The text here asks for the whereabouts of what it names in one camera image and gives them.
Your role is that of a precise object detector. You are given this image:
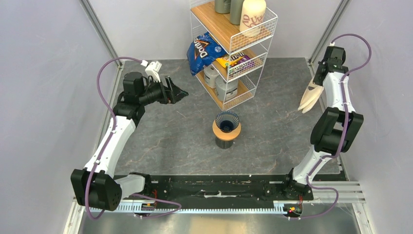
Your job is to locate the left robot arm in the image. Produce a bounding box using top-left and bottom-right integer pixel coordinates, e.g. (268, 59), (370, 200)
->
(71, 72), (188, 211)

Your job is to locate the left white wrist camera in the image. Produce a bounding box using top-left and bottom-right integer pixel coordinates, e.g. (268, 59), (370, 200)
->
(141, 60), (162, 83)

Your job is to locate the dark glass carafe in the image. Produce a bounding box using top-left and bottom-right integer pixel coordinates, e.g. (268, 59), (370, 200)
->
(215, 137), (234, 149)

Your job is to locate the grey canister lower shelf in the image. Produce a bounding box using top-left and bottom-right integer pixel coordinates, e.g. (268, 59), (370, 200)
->
(215, 78), (239, 102)

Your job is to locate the wooden ring dripper stand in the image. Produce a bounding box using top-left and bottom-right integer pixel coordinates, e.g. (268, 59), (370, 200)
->
(212, 121), (242, 141)

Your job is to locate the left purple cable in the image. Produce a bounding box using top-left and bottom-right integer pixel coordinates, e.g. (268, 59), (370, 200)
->
(84, 57), (182, 221)

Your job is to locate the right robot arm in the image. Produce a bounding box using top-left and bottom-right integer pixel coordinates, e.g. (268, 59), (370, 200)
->
(281, 45), (364, 199)

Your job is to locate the blue ribbed coffee dripper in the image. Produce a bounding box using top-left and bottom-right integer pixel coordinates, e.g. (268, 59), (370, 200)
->
(215, 111), (240, 133)

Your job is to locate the cream white bottle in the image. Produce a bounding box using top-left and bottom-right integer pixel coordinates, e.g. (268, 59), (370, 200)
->
(240, 0), (266, 37)

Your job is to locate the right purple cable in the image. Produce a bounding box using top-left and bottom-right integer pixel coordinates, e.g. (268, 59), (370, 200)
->
(283, 33), (372, 221)

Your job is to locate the blue Doritos chip bag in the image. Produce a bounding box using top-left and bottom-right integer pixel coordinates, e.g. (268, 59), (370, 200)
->
(187, 32), (226, 76)

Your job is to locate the aluminium rail frame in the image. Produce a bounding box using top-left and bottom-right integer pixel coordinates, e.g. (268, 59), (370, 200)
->
(63, 180), (376, 234)

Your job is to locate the white wire shelf rack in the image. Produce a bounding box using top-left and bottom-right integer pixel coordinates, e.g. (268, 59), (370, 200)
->
(189, 0), (279, 111)

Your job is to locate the paper coffee filter stack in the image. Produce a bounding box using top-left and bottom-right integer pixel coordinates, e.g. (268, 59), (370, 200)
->
(297, 78), (324, 114)

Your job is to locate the yellow M&M candy bag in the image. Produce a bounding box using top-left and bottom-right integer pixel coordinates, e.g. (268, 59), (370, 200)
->
(216, 52), (251, 71)

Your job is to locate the grey green bottle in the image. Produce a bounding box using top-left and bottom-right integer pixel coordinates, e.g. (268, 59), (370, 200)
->
(214, 0), (231, 14)
(229, 0), (244, 25)

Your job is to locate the purple cable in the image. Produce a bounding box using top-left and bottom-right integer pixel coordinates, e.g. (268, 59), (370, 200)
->
(283, 33), (372, 221)
(84, 57), (182, 221)

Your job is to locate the white canister lower shelf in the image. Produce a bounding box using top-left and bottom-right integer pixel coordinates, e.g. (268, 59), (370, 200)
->
(204, 65), (219, 89)

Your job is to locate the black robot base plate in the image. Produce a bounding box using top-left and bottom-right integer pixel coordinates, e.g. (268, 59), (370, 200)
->
(114, 174), (347, 211)

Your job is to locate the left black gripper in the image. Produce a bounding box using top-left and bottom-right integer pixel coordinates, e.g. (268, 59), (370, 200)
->
(138, 76), (188, 106)

